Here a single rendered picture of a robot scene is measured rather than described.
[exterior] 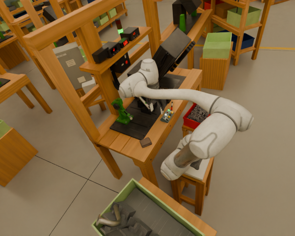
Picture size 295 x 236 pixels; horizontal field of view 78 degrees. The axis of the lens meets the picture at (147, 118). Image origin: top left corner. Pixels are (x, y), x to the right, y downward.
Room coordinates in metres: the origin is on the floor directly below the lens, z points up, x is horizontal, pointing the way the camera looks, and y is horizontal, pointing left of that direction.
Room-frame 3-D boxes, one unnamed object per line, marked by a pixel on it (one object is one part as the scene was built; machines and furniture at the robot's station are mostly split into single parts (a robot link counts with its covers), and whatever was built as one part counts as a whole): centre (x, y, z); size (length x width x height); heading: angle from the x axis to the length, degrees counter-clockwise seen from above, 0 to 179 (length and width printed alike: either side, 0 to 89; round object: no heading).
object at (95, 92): (1.90, 0.18, 1.23); 1.30 x 0.05 x 0.09; 140
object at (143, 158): (1.48, -0.31, 0.82); 1.50 x 0.14 x 0.15; 140
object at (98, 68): (1.83, 0.10, 1.52); 0.90 x 0.25 x 0.04; 140
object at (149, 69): (1.02, -0.07, 1.65); 0.13 x 0.11 x 0.16; 123
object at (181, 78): (1.66, -0.10, 0.89); 1.10 x 0.42 x 0.02; 140
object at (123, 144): (1.66, -0.10, 0.44); 1.49 x 0.70 x 0.88; 140
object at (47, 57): (1.85, 0.13, 1.36); 1.49 x 0.09 x 0.97; 140
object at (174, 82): (1.65, -0.23, 1.11); 0.39 x 0.16 x 0.03; 50
